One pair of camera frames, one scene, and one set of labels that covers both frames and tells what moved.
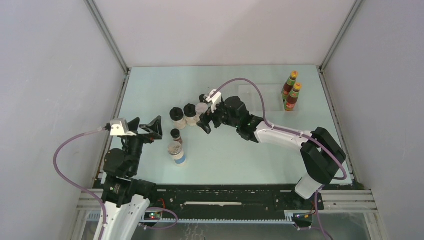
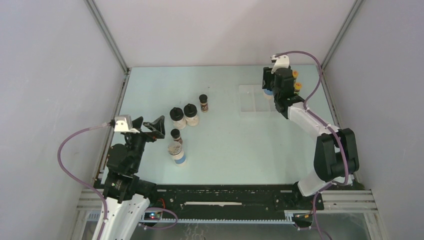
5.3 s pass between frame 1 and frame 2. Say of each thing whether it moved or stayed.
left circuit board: stayed
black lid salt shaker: stayed
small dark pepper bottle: stayed
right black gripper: moved
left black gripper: stayed
